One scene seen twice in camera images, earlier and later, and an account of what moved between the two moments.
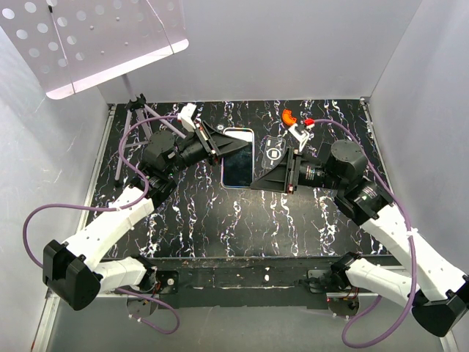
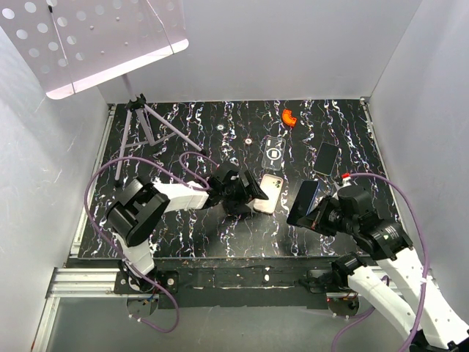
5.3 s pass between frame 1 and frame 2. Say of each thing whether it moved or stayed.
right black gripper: moved
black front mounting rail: stayed
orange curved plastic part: stayed
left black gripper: moved
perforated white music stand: stayed
